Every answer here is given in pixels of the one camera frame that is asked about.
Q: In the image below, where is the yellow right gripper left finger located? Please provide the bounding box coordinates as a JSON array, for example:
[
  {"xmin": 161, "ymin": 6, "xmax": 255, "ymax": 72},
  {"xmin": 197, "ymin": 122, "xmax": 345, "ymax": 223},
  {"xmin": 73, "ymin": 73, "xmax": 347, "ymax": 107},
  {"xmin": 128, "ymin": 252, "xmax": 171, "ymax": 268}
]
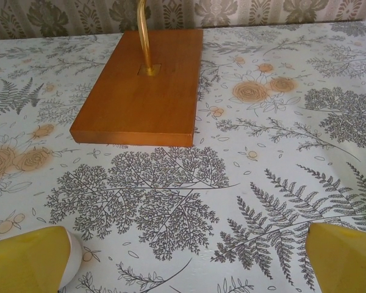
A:
[{"xmin": 0, "ymin": 225, "xmax": 74, "ymax": 293}]

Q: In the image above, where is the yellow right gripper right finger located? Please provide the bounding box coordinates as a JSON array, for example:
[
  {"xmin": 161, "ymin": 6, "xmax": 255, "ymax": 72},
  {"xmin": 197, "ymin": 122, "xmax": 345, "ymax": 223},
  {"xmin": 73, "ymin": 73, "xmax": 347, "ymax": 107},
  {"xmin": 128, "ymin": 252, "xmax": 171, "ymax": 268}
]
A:
[{"xmin": 306, "ymin": 222, "xmax": 366, "ymax": 293}]

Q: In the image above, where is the white earbud charging case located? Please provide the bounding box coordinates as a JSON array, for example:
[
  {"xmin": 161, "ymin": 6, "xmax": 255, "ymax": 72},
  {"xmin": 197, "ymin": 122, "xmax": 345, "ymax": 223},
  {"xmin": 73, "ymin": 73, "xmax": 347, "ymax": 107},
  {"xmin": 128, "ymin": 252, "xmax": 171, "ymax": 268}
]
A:
[{"xmin": 58, "ymin": 233, "xmax": 84, "ymax": 289}]

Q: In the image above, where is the floral patterned table cover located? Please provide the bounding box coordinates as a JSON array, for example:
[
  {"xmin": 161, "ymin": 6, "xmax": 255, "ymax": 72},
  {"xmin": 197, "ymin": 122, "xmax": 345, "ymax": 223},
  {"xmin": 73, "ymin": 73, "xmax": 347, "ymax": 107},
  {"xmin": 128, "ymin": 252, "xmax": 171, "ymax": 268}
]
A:
[{"xmin": 0, "ymin": 20, "xmax": 366, "ymax": 293}]

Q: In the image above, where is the gold wire glass rack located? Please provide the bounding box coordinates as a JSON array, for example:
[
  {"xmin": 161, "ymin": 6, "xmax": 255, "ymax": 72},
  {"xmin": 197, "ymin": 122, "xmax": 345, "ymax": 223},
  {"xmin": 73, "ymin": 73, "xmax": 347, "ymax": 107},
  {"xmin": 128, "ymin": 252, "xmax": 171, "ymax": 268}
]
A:
[{"xmin": 69, "ymin": 0, "xmax": 204, "ymax": 148}]

